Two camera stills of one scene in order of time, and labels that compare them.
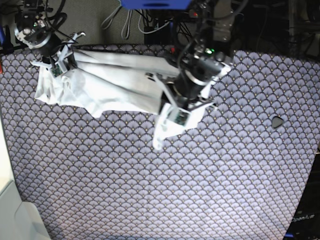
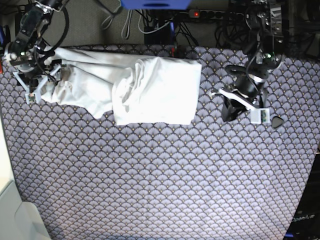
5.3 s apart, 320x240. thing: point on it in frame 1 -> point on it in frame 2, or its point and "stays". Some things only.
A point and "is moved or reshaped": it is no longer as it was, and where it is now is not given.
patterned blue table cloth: [238, 176] stays
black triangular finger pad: [277, 121] stays
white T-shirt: [101, 80] is moved or reshaped
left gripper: [54, 47] -> [32, 78]
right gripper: [184, 90] -> [250, 85]
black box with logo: [305, 224] stays
